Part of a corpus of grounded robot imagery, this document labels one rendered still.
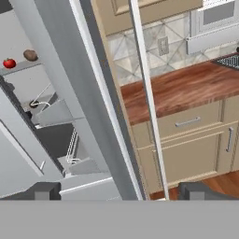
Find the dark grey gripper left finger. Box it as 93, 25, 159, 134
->
0, 181, 62, 201

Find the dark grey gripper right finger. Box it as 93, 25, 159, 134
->
177, 181, 239, 201

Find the beige cupboard door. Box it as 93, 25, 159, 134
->
136, 122, 239, 194

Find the grey fridge door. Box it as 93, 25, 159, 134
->
8, 0, 148, 201

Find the grey fridge shelf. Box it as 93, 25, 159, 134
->
0, 59, 43, 77

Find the red tomato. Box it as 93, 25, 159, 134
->
2, 57, 17, 70

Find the grey fridge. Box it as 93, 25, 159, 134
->
0, 0, 123, 201

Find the beige drawer front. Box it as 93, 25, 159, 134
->
154, 100, 224, 140

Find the black hob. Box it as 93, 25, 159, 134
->
210, 51, 239, 71

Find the brown potato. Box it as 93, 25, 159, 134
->
22, 49, 39, 63

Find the white microwave oven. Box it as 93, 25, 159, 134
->
186, 0, 239, 56

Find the white wire fridge rack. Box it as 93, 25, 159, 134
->
64, 126, 82, 166

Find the silver cupboard door handle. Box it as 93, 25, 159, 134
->
225, 126, 234, 153

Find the silver drawer handle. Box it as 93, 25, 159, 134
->
175, 116, 202, 128

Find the long white fridge door handle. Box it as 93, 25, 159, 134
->
128, 0, 171, 201

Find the grey wall socket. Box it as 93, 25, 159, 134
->
157, 35, 170, 57

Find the beige wall cupboard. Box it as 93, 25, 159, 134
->
91, 0, 204, 36

